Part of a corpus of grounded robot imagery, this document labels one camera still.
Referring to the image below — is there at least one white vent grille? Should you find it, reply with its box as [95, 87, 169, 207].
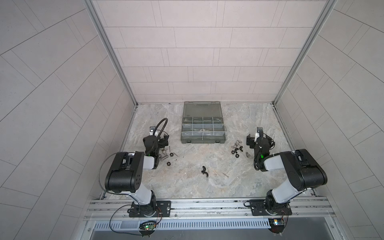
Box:
[95, 219, 271, 232]

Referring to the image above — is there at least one left green circuit board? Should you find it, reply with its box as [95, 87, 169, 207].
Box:
[139, 221, 157, 231]

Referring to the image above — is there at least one silver spacer cluster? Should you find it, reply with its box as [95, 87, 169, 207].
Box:
[160, 148, 169, 161]

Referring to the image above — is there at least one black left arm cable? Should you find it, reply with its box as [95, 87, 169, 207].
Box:
[98, 151, 133, 196]

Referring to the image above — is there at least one aluminium front rail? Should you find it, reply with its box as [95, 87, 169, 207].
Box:
[84, 197, 336, 221]

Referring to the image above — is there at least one black wing nut pair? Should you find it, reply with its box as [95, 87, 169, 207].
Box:
[202, 166, 209, 178]

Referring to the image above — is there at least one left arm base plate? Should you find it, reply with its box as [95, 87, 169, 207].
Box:
[127, 201, 172, 218]

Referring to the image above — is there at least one grey compartment organizer box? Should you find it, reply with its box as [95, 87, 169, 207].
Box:
[181, 101, 226, 144]

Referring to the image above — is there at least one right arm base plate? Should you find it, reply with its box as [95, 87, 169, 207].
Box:
[244, 200, 292, 216]

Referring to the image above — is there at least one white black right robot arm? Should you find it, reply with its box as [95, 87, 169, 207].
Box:
[244, 127, 328, 216]

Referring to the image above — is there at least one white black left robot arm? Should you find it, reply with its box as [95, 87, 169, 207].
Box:
[105, 127, 169, 218]

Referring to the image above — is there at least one right circuit board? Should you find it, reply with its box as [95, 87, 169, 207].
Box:
[268, 219, 286, 234]

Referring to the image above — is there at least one silver wing nut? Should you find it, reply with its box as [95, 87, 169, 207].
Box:
[246, 152, 254, 159]

